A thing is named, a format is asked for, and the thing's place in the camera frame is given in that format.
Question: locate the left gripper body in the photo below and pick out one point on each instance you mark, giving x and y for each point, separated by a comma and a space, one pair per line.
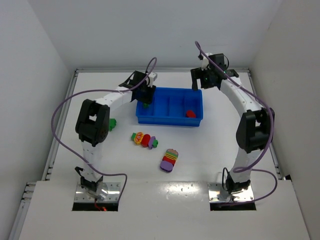
145, 95

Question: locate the green curved lego brick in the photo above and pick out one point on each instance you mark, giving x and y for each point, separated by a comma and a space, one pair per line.
112, 124

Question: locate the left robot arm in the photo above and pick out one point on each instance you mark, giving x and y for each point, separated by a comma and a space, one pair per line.
94, 123

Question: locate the metal base plate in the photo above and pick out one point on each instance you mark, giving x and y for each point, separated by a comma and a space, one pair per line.
218, 195
107, 192

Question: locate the red flower lego brick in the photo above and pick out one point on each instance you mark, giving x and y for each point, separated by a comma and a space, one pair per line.
190, 114

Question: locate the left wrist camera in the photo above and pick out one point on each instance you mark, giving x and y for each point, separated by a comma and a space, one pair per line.
151, 78

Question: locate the purple rounded lego brick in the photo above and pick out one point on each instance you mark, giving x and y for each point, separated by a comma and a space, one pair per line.
166, 166

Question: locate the red round lego brick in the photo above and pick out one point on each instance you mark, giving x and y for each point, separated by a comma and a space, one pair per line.
145, 140

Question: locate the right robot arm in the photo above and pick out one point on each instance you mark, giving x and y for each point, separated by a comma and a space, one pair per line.
253, 131

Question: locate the green lego brick with studs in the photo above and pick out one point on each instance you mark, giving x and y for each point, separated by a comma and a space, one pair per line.
155, 143

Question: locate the green lego end brick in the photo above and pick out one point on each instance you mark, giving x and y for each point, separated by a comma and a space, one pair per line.
133, 136

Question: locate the red lego brick in stack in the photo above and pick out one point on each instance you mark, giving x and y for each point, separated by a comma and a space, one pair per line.
169, 160

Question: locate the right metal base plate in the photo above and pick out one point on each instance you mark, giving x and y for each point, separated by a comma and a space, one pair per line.
218, 195

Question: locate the burger printed lego brick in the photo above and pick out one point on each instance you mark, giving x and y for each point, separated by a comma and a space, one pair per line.
171, 154

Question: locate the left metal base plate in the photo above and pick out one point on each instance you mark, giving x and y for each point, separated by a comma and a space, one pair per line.
107, 192

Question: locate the blue divided plastic bin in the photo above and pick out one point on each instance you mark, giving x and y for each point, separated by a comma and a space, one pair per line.
169, 106

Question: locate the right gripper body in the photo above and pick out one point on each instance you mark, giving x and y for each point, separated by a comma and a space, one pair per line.
198, 74

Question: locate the yellow printed lego brick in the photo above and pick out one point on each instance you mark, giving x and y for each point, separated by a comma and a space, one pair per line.
138, 137

